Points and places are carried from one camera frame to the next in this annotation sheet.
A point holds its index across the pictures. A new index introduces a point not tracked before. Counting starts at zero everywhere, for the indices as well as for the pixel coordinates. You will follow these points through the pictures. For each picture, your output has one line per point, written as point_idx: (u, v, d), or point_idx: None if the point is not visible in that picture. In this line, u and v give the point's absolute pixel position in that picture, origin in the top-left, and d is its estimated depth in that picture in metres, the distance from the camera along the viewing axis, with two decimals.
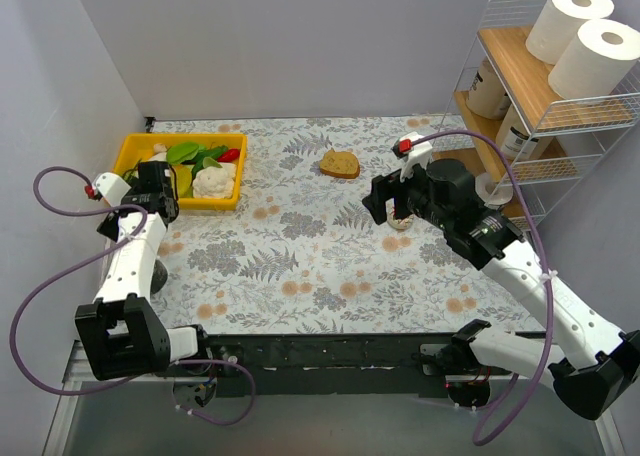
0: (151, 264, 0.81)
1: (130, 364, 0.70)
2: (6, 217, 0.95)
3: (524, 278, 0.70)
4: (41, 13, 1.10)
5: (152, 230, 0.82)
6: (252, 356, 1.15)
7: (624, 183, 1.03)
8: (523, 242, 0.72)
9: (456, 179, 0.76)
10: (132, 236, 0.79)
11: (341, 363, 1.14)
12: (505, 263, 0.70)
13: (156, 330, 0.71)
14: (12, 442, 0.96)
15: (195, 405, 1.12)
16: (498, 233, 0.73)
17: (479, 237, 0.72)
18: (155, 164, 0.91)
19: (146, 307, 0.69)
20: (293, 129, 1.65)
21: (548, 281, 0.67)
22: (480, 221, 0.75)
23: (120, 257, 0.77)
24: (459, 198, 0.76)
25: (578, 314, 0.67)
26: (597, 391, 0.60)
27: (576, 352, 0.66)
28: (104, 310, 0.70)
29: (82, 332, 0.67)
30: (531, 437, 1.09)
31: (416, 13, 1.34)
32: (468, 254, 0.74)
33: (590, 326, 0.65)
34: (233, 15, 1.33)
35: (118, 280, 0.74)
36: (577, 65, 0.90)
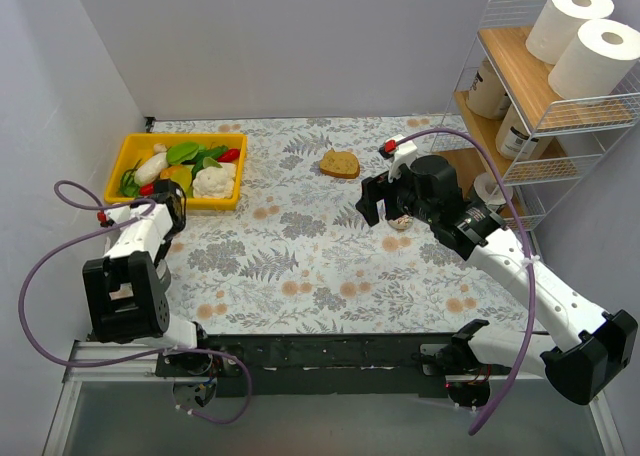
0: (155, 242, 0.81)
1: (127, 325, 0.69)
2: (6, 217, 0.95)
3: (507, 263, 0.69)
4: (40, 13, 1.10)
5: (160, 217, 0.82)
6: (252, 356, 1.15)
7: (624, 182, 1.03)
8: (504, 230, 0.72)
9: (438, 173, 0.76)
10: (142, 215, 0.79)
11: (340, 363, 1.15)
12: (487, 249, 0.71)
13: (157, 292, 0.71)
14: (12, 443, 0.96)
15: (195, 405, 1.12)
16: (482, 222, 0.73)
17: (462, 228, 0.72)
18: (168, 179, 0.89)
19: (150, 263, 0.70)
20: (293, 129, 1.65)
21: (529, 265, 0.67)
22: (465, 212, 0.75)
23: (128, 230, 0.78)
24: (442, 191, 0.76)
25: (562, 295, 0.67)
26: (583, 372, 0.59)
27: (561, 333, 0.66)
28: (109, 267, 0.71)
29: (87, 285, 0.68)
30: (530, 437, 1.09)
31: (417, 13, 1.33)
32: (454, 244, 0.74)
33: (573, 307, 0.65)
34: (232, 15, 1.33)
35: (125, 243, 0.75)
36: (577, 65, 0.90)
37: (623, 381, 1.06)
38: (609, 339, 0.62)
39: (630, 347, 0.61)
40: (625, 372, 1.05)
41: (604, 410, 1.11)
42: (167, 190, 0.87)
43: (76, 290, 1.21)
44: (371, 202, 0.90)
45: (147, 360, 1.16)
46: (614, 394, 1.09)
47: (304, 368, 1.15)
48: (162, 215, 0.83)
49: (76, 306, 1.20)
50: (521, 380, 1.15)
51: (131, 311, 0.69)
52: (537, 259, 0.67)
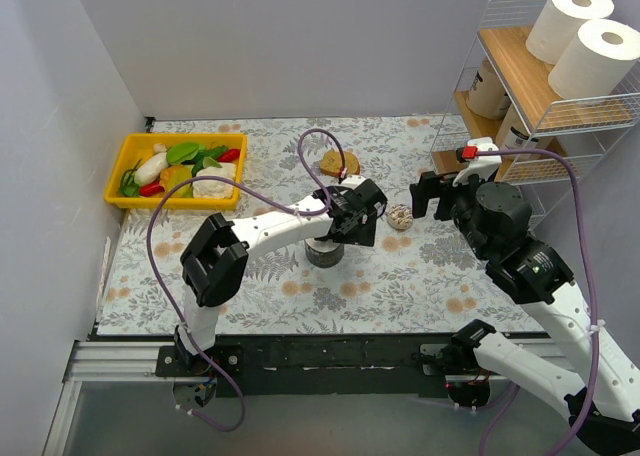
0: (283, 240, 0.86)
1: (197, 279, 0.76)
2: (5, 216, 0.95)
3: (571, 327, 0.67)
4: (41, 14, 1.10)
5: (310, 225, 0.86)
6: (252, 356, 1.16)
7: (624, 182, 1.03)
8: (572, 285, 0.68)
9: (511, 210, 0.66)
10: (298, 213, 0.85)
11: (341, 362, 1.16)
12: (554, 308, 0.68)
13: (230, 281, 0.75)
14: (11, 445, 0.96)
15: (195, 405, 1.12)
16: (548, 272, 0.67)
17: (529, 278, 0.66)
18: (378, 190, 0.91)
19: (241, 263, 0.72)
20: (293, 129, 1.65)
21: (596, 334, 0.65)
22: (532, 260, 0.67)
23: (276, 218, 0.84)
24: (512, 231, 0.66)
25: (620, 368, 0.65)
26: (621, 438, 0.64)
27: (608, 402, 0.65)
28: (225, 231, 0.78)
29: (207, 226, 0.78)
30: (531, 438, 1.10)
31: (417, 12, 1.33)
32: (511, 290, 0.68)
33: (630, 382, 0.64)
34: (233, 16, 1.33)
35: (254, 228, 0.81)
36: (577, 65, 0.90)
37: None
38: None
39: None
40: None
41: None
42: (361, 206, 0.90)
43: (76, 290, 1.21)
44: (422, 199, 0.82)
45: (147, 360, 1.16)
46: None
47: (304, 368, 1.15)
48: (312, 224, 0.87)
49: (76, 306, 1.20)
50: None
51: (204, 275, 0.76)
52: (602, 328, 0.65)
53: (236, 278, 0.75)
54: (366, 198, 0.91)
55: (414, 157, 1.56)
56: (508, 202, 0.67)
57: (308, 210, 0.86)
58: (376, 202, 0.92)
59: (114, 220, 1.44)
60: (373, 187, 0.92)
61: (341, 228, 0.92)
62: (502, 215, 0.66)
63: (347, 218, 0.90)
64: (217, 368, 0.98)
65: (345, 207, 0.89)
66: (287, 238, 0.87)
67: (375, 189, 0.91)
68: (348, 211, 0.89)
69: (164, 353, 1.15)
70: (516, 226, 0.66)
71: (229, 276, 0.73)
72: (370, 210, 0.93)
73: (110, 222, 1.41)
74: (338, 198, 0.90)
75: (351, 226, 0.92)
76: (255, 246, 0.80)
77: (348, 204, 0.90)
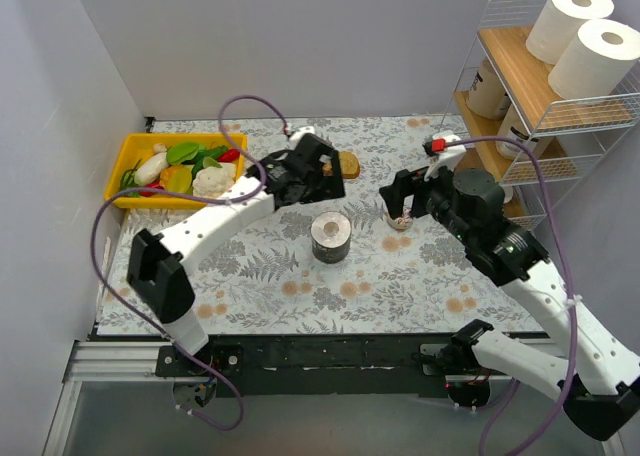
0: (225, 233, 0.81)
1: (147, 296, 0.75)
2: (5, 217, 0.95)
3: (549, 303, 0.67)
4: (41, 14, 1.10)
5: (247, 210, 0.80)
6: (252, 356, 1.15)
7: (624, 182, 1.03)
8: (547, 262, 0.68)
9: (486, 193, 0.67)
10: (228, 202, 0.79)
11: (341, 362, 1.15)
12: (529, 284, 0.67)
13: (177, 293, 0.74)
14: (11, 445, 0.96)
15: (195, 405, 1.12)
16: (522, 252, 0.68)
17: (504, 256, 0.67)
18: (316, 144, 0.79)
19: (181, 274, 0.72)
20: (293, 129, 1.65)
21: (572, 308, 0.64)
22: (507, 241, 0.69)
23: (205, 214, 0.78)
24: (487, 214, 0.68)
25: (601, 341, 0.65)
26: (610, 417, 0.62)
27: (593, 378, 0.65)
28: (154, 245, 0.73)
29: (133, 245, 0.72)
30: (531, 438, 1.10)
31: (417, 12, 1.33)
32: (490, 272, 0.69)
33: (612, 355, 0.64)
34: (233, 16, 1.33)
35: (185, 233, 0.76)
36: (577, 65, 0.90)
37: None
38: None
39: None
40: None
41: None
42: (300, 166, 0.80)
43: (76, 290, 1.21)
44: (398, 194, 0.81)
45: (147, 359, 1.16)
46: None
47: (304, 368, 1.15)
48: (251, 208, 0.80)
49: (76, 306, 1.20)
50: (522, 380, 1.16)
51: (154, 294, 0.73)
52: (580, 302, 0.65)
53: (185, 288, 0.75)
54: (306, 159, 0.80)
55: (414, 157, 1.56)
56: (483, 184, 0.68)
57: (242, 195, 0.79)
58: (323, 155, 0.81)
59: (115, 220, 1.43)
60: (311, 142, 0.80)
61: (288, 198, 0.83)
62: (476, 198, 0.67)
63: (290, 188, 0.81)
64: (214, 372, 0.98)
65: (285, 177, 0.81)
66: (231, 230, 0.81)
67: (314, 146, 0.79)
68: (289, 180, 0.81)
69: (164, 353, 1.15)
70: (492, 208, 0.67)
71: (175, 289, 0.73)
72: (319, 166, 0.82)
73: (110, 222, 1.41)
74: (275, 170, 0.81)
75: (305, 191, 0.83)
76: (192, 251, 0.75)
77: (288, 171, 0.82)
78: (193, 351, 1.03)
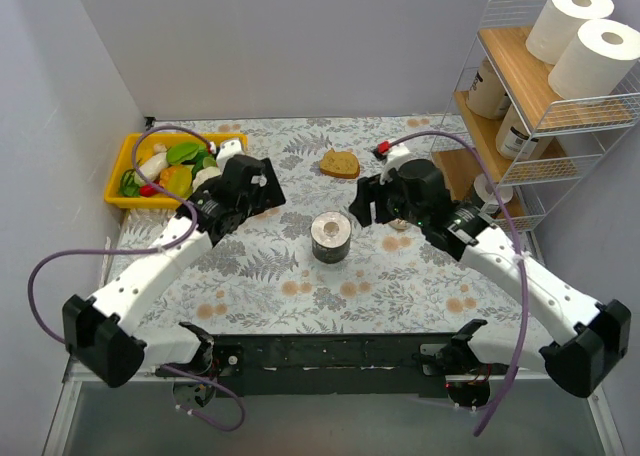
0: (164, 283, 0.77)
1: (90, 365, 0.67)
2: (6, 218, 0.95)
3: (500, 261, 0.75)
4: (41, 16, 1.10)
5: (183, 253, 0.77)
6: (252, 355, 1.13)
7: (623, 182, 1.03)
8: (494, 229, 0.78)
9: (427, 176, 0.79)
10: (163, 248, 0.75)
11: (341, 362, 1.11)
12: (479, 248, 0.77)
13: (123, 354, 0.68)
14: (11, 445, 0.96)
15: (195, 405, 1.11)
16: (471, 223, 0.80)
17: (453, 229, 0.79)
18: (243, 167, 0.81)
19: (121, 333, 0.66)
20: (293, 129, 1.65)
21: (521, 261, 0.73)
22: (454, 214, 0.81)
23: (137, 267, 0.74)
24: (432, 194, 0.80)
25: (553, 289, 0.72)
26: (580, 361, 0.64)
27: (556, 326, 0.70)
28: (87, 311, 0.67)
29: (64, 317, 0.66)
30: (531, 438, 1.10)
31: (417, 12, 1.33)
32: (445, 246, 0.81)
33: (566, 299, 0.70)
34: (233, 16, 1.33)
35: (119, 291, 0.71)
36: (577, 65, 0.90)
37: (623, 379, 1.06)
38: (603, 328, 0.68)
39: (623, 335, 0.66)
40: (624, 372, 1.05)
41: (604, 410, 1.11)
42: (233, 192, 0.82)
43: (76, 290, 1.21)
44: (364, 201, 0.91)
45: None
46: (613, 394, 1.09)
47: (304, 368, 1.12)
48: (185, 251, 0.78)
49: None
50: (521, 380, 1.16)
51: (98, 362, 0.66)
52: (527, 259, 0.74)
53: (129, 347, 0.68)
54: (236, 187, 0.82)
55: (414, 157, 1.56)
56: (424, 168, 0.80)
57: (175, 238, 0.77)
58: (252, 176, 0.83)
59: (115, 220, 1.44)
60: (238, 166, 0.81)
61: (224, 229, 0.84)
62: (419, 180, 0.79)
63: (225, 217, 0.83)
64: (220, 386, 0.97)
65: (217, 210, 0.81)
66: (168, 279, 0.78)
67: (241, 170, 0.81)
68: (223, 212, 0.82)
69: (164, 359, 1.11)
70: (434, 188, 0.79)
71: (118, 351, 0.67)
72: (251, 186, 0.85)
73: (110, 222, 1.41)
74: (207, 205, 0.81)
75: (238, 215, 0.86)
76: (130, 309, 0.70)
77: (220, 204, 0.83)
78: (188, 361, 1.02)
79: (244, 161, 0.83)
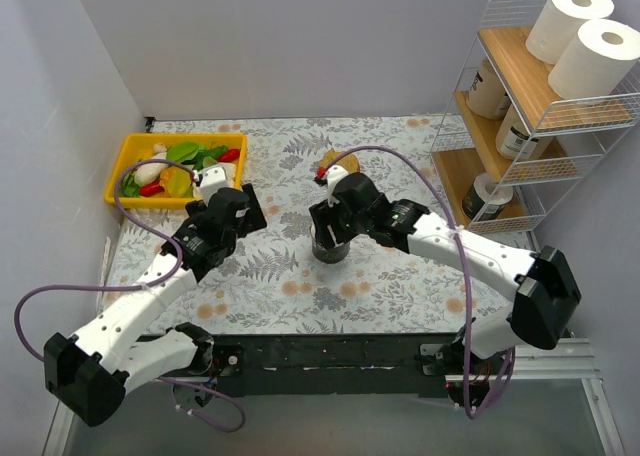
0: (148, 322, 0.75)
1: (70, 404, 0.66)
2: (6, 217, 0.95)
3: (438, 241, 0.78)
4: (41, 15, 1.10)
5: (167, 290, 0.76)
6: (252, 356, 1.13)
7: (623, 183, 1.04)
8: (430, 214, 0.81)
9: (358, 184, 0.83)
10: (146, 286, 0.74)
11: (341, 363, 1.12)
12: (417, 233, 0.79)
13: (104, 395, 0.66)
14: (12, 445, 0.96)
15: (195, 405, 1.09)
16: (408, 215, 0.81)
17: (394, 226, 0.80)
18: (228, 203, 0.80)
19: (103, 374, 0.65)
20: (293, 129, 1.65)
21: (456, 235, 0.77)
22: (392, 210, 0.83)
23: (122, 304, 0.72)
24: (366, 199, 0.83)
25: (492, 251, 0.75)
26: (529, 312, 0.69)
27: (502, 285, 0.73)
28: (69, 349, 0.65)
29: (45, 355, 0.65)
30: (531, 437, 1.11)
31: (417, 12, 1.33)
32: (392, 243, 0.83)
33: (503, 257, 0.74)
34: (233, 16, 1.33)
35: (101, 330, 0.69)
36: (577, 65, 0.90)
37: (622, 379, 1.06)
38: (546, 276, 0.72)
39: (561, 276, 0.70)
40: (624, 372, 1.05)
41: (604, 410, 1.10)
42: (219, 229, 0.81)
43: (76, 290, 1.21)
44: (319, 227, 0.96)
45: None
46: (613, 394, 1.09)
47: (304, 368, 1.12)
48: (170, 288, 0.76)
49: (76, 306, 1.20)
50: (525, 380, 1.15)
51: (78, 403, 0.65)
52: (463, 231, 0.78)
53: (111, 388, 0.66)
54: (221, 222, 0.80)
55: (414, 157, 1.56)
56: (354, 179, 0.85)
57: (160, 275, 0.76)
58: (237, 210, 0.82)
59: (115, 219, 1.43)
60: (222, 202, 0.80)
61: (210, 264, 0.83)
62: (352, 190, 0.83)
63: (210, 255, 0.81)
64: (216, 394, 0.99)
65: (202, 247, 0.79)
66: (153, 316, 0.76)
67: (226, 205, 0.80)
68: (208, 249, 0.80)
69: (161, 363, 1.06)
70: (366, 193, 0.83)
71: (99, 392, 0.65)
72: (235, 220, 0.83)
73: (110, 222, 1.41)
74: (192, 241, 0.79)
75: (225, 250, 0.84)
76: (112, 350, 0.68)
77: (205, 240, 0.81)
78: (185, 364, 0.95)
79: (228, 195, 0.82)
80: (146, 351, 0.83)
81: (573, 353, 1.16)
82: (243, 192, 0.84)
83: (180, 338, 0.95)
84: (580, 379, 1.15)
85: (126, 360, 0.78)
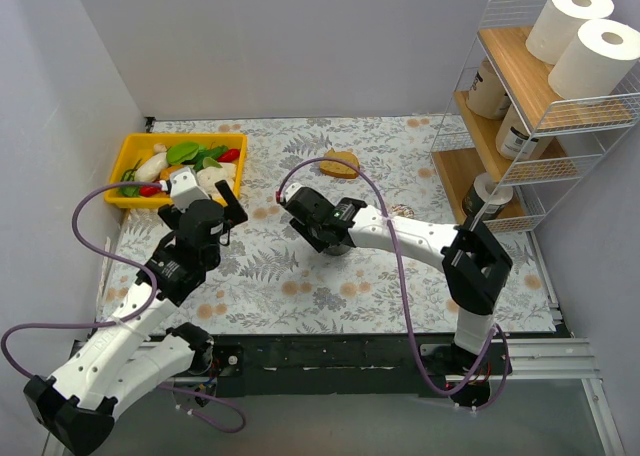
0: (128, 354, 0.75)
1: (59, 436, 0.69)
2: (6, 217, 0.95)
3: (375, 229, 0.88)
4: (41, 16, 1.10)
5: (145, 322, 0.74)
6: (252, 356, 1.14)
7: (623, 182, 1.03)
8: (367, 207, 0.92)
9: (299, 195, 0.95)
10: (121, 322, 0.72)
11: (341, 362, 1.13)
12: (355, 226, 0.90)
13: (87, 432, 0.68)
14: (12, 445, 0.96)
15: (195, 405, 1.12)
16: (349, 211, 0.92)
17: (334, 222, 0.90)
18: (197, 225, 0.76)
19: (83, 416, 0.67)
20: (293, 129, 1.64)
21: (388, 222, 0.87)
22: (335, 209, 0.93)
23: (98, 341, 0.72)
24: (308, 205, 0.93)
25: (421, 230, 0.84)
26: (461, 279, 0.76)
27: (433, 258, 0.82)
28: (49, 392, 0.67)
29: (28, 396, 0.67)
30: (530, 437, 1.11)
31: (417, 12, 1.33)
32: (337, 239, 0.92)
33: (430, 233, 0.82)
34: (233, 16, 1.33)
35: (78, 371, 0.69)
36: (577, 66, 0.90)
37: (622, 380, 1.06)
38: (478, 247, 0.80)
39: (489, 245, 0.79)
40: (624, 372, 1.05)
41: (604, 410, 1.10)
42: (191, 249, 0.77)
43: (76, 290, 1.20)
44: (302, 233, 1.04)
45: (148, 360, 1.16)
46: (613, 394, 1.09)
47: (304, 368, 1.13)
48: (147, 320, 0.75)
49: (76, 306, 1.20)
50: (524, 381, 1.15)
51: (65, 438, 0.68)
52: (396, 217, 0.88)
53: (96, 424, 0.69)
54: (195, 244, 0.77)
55: (414, 157, 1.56)
56: (296, 191, 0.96)
57: (134, 309, 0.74)
58: (211, 229, 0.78)
59: (115, 219, 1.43)
60: (193, 222, 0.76)
61: (188, 286, 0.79)
62: (293, 201, 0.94)
63: (183, 278, 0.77)
64: (199, 393, 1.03)
65: (178, 272, 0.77)
66: (134, 348, 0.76)
67: (196, 226, 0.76)
68: (183, 274, 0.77)
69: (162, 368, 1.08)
70: (306, 201, 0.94)
71: (81, 430, 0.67)
72: (213, 237, 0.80)
73: (110, 222, 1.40)
74: (167, 267, 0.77)
75: (203, 268, 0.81)
76: (90, 389, 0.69)
77: (181, 263, 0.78)
78: (185, 366, 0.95)
79: (199, 214, 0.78)
80: (135, 367, 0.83)
81: (573, 353, 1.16)
82: (216, 206, 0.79)
83: (173, 344, 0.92)
84: (580, 379, 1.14)
85: (116, 382, 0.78)
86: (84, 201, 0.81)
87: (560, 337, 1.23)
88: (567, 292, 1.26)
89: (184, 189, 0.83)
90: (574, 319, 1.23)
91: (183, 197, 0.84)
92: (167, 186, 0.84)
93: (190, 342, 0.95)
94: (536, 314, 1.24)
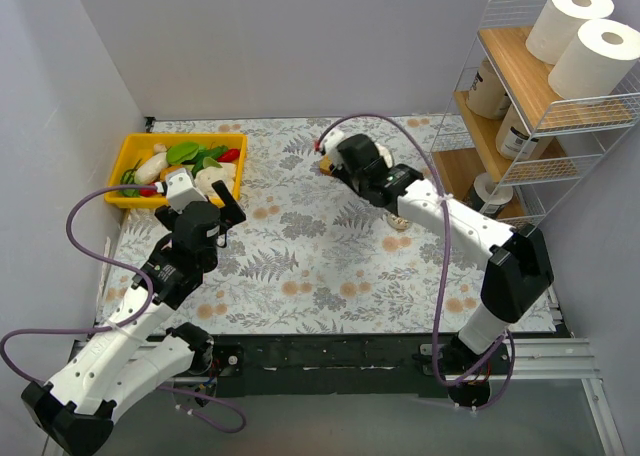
0: (126, 359, 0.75)
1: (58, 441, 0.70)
2: (6, 217, 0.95)
3: (425, 206, 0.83)
4: (41, 16, 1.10)
5: (142, 327, 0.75)
6: (252, 356, 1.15)
7: (623, 182, 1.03)
8: (423, 181, 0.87)
9: (359, 144, 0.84)
10: (117, 326, 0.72)
11: (340, 363, 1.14)
12: (408, 197, 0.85)
13: (86, 437, 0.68)
14: (12, 445, 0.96)
15: (195, 405, 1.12)
16: (403, 179, 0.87)
17: (390, 187, 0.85)
18: (192, 228, 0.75)
19: (81, 422, 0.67)
20: (293, 129, 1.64)
21: (443, 203, 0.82)
22: (389, 173, 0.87)
23: (96, 346, 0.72)
24: (366, 159, 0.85)
25: (473, 220, 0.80)
26: (500, 280, 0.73)
27: (477, 253, 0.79)
28: (46, 399, 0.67)
29: (25, 403, 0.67)
30: (530, 437, 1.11)
31: (416, 12, 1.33)
32: (382, 203, 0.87)
33: (483, 228, 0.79)
34: (233, 16, 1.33)
35: (75, 376, 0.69)
36: (577, 66, 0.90)
37: (622, 380, 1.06)
38: (521, 251, 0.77)
39: (537, 256, 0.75)
40: (625, 372, 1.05)
41: (604, 411, 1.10)
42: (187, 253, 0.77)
43: (76, 290, 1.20)
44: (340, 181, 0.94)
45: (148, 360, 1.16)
46: (613, 394, 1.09)
47: (304, 368, 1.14)
48: (143, 325, 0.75)
49: (76, 306, 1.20)
50: (524, 381, 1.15)
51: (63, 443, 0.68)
52: (451, 200, 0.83)
53: (94, 429, 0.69)
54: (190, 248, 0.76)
55: (414, 157, 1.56)
56: (357, 139, 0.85)
57: (131, 313, 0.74)
58: (208, 231, 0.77)
59: (115, 219, 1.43)
60: (188, 226, 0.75)
61: (187, 287, 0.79)
62: (353, 149, 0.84)
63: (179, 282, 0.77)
64: (200, 394, 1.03)
65: (174, 276, 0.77)
66: (131, 352, 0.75)
67: (192, 231, 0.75)
68: (180, 276, 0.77)
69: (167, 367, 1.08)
70: (366, 153, 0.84)
71: (79, 436, 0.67)
72: (209, 239, 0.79)
73: (110, 222, 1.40)
74: (163, 270, 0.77)
75: (200, 270, 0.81)
76: (88, 395, 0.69)
77: (178, 267, 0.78)
78: (185, 367, 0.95)
79: (196, 218, 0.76)
80: (135, 370, 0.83)
81: (573, 353, 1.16)
82: (213, 209, 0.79)
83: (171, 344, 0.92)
84: (580, 379, 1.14)
85: (114, 385, 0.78)
86: (80, 203, 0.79)
87: (560, 337, 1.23)
88: (567, 291, 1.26)
89: (180, 190, 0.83)
90: (573, 319, 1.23)
91: (180, 198, 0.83)
92: (162, 188, 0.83)
93: (190, 342, 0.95)
94: (536, 315, 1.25)
